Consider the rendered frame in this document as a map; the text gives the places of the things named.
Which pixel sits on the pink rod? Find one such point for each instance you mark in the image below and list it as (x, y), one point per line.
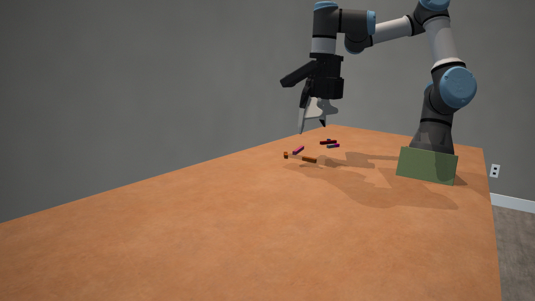
(299, 149)

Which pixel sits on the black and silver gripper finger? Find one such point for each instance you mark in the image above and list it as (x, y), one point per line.
(327, 108)
(308, 107)

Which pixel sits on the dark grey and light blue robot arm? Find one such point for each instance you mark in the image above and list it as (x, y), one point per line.
(453, 86)

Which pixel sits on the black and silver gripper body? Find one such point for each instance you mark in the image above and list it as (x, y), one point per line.
(324, 81)

